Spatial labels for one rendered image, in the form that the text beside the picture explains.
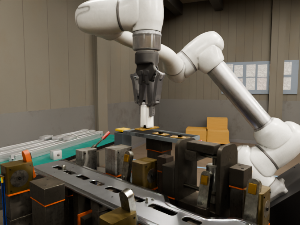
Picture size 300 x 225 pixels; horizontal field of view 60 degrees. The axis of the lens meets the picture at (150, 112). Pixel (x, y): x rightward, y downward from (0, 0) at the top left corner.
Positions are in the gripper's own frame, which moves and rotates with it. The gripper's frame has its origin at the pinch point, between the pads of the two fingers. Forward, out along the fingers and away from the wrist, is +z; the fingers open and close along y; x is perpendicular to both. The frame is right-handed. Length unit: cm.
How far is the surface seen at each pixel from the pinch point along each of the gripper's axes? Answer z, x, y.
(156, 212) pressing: 28.8, 3.1, -6.5
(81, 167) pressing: 29, -8, 50
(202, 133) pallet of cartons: 97, -479, 258
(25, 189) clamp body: 34, 17, 55
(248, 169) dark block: 17.4, -21.4, -25.0
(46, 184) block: 25.8, 18.0, 32.9
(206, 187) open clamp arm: 23.4, -12.6, -14.6
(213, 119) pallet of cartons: 66, -520, 254
